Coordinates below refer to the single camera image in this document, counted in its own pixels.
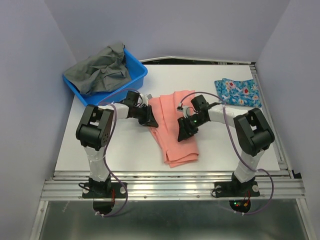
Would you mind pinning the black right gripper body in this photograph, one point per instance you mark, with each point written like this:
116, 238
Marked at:
192, 123

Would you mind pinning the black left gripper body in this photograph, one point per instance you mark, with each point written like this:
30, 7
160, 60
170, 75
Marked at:
143, 114

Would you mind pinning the pink skirt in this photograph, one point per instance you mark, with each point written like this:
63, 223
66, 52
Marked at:
164, 109

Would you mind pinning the blue floral skirt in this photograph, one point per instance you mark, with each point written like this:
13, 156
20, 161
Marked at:
238, 93

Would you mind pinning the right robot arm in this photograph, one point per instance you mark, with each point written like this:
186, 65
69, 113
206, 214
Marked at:
249, 131

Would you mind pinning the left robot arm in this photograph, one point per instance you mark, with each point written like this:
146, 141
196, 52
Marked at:
95, 130

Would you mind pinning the blue plastic bin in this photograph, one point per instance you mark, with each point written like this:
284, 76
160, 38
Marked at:
137, 72

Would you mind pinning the grey skirt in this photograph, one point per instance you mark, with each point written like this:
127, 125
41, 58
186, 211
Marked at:
104, 72

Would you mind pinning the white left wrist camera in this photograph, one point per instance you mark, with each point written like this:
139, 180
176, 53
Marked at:
144, 99

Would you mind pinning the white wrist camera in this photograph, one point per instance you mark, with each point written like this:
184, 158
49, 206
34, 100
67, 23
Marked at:
144, 99
186, 110

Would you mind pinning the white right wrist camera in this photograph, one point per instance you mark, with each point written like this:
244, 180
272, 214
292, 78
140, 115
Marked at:
186, 110

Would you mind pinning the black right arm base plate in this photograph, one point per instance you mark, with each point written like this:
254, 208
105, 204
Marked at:
240, 194

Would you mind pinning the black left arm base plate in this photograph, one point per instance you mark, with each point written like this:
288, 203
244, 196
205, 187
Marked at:
104, 201

